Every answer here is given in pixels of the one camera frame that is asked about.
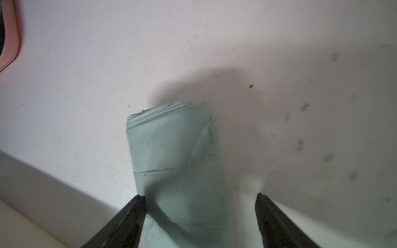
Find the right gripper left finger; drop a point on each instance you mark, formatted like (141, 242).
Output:
(124, 229)

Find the pink plastic tray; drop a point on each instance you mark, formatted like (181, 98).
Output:
(10, 35)

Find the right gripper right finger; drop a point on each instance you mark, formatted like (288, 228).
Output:
(276, 228)

